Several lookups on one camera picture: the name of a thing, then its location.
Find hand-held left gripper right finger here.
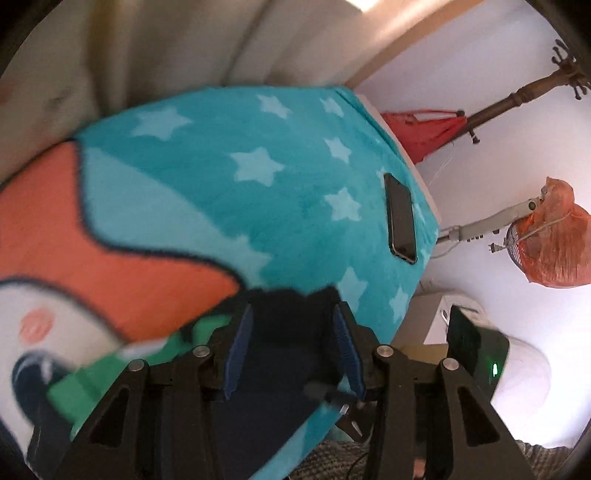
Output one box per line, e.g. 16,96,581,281
332,300,536,480

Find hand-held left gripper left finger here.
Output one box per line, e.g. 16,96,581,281
55,302,254,480

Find dark navy pants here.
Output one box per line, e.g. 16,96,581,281
185,286,365,480

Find white box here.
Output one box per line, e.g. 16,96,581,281
413,293,451,346

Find grey knit cloth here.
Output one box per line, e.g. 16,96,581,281
295,438,583,480

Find orange plastic bag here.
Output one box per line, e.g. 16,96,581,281
515,176,591,289

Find white standing fan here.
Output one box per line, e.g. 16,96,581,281
436,196,546,278

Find black smartphone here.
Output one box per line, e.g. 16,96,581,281
383,173,419,265

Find teal star printed blanket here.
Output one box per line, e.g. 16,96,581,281
0,85,439,480

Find red bag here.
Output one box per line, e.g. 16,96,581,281
381,109,467,164

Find wooden coat rack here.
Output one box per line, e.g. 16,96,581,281
462,39,591,146

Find beige curtain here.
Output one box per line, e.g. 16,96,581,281
0,0,375,178

